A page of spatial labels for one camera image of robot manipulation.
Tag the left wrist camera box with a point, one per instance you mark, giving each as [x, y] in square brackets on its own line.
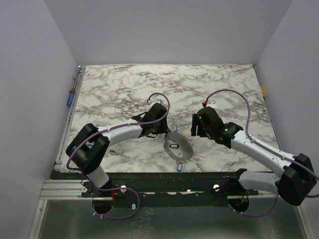
[153, 101]

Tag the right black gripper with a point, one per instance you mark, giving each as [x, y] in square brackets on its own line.
[197, 125]

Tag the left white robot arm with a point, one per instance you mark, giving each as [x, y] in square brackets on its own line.
[89, 146]

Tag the clear plastic parts box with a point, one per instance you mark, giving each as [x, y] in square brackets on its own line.
[98, 123]

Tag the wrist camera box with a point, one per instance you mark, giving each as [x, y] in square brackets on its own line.
[208, 103]
[153, 101]

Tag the steel key organizer plate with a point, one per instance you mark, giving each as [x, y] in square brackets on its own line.
[186, 151]

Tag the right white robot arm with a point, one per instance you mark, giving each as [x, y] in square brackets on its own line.
[291, 177]

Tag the black tag key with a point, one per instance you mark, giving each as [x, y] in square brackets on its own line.
[174, 145]

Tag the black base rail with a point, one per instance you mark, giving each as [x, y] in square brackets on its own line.
[170, 189]

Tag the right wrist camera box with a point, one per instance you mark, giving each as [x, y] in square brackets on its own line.
[208, 103]

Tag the blue red wall clamp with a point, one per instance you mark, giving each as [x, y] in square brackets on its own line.
[72, 93]

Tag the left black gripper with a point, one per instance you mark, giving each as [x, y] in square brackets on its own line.
[164, 129]

